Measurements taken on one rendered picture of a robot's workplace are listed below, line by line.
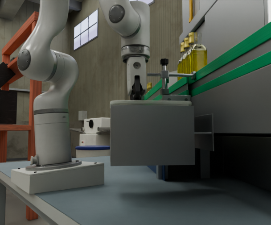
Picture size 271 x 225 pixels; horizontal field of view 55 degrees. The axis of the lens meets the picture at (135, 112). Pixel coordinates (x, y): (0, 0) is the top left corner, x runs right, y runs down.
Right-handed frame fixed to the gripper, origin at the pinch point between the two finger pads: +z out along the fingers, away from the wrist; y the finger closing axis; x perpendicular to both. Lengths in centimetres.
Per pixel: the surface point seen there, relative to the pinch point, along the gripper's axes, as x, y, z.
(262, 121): -20.8, -28.8, 3.6
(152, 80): -84, 499, -111
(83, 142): 71, 522, 29
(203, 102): -20.4, 0.6, -3.0
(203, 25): -41, 54, -50
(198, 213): -12.3, -17.0, 23.5
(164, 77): -10.8, 11.6, -13.0
